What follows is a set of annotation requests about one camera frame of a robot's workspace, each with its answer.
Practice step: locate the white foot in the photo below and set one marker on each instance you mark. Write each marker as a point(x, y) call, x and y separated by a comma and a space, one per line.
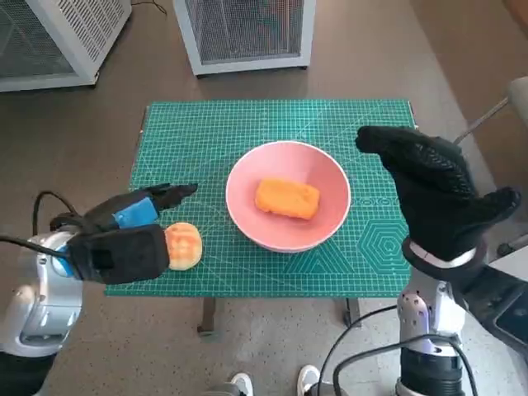
point(241, 383)
point(307, 377)

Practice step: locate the green cutting mat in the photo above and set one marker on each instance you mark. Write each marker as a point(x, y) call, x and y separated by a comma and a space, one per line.
point(255, 119)

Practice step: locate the round toy bread bun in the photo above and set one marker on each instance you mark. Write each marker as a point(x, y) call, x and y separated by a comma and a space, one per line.
point(185, 247)

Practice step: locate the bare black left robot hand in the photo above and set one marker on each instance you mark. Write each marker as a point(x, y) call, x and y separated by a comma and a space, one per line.
point(132, 206)

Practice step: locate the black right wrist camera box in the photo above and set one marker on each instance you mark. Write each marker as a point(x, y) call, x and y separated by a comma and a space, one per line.
point(499, 305)

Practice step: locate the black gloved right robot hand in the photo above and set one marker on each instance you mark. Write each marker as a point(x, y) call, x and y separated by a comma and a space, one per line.
point(437, 194)

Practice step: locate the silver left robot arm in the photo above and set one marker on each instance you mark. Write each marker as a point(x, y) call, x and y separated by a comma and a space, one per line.
point(45, 313)

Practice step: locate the white panel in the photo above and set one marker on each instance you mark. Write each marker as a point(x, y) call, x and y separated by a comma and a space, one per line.
point(511, 268)

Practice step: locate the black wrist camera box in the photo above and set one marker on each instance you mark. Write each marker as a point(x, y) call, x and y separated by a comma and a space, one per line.
point(499, 305)
point(119, 255)

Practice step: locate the narrow white mesh cabinet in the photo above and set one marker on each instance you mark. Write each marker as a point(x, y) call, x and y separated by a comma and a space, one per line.
point(247, 29)

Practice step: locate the wide white mesh cabinet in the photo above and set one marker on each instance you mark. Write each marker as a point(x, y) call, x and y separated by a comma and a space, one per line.
point(49, 41)

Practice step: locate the pink bowl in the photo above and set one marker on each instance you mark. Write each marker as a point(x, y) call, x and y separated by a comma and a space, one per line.
point(243, 194)

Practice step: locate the grey chair with metal frame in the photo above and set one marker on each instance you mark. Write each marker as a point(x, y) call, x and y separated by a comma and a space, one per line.
point(520, 92)

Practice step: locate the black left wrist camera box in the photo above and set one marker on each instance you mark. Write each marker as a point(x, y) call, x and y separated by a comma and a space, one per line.
point(119, 255)

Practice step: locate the rectangular orange toy bread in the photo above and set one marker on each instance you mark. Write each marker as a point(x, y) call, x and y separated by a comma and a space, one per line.
point(288, 198)

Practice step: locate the grey table leg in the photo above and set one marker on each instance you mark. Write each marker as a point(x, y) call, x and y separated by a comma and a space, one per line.
point(207, 315)
point(352, 311)

